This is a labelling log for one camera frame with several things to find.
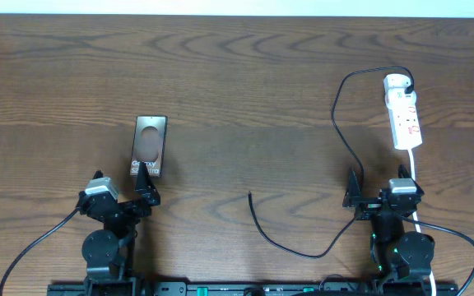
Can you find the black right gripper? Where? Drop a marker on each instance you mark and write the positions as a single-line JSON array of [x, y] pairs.
[[353, 199]]

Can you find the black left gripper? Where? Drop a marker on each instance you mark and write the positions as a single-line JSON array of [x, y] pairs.
[[126, 206]]

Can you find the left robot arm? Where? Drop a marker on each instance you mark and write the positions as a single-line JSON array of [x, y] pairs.
[[109, 252]]

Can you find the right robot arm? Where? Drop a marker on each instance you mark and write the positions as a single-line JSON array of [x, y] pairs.
[[403, 257]]

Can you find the white USB charger plug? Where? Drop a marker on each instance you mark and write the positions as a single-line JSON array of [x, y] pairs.
[[396, 80]]

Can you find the white power strip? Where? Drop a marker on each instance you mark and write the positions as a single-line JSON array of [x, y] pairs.
[[403, 118]]

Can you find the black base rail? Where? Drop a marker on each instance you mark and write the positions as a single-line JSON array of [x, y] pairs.
[[218, 289]]

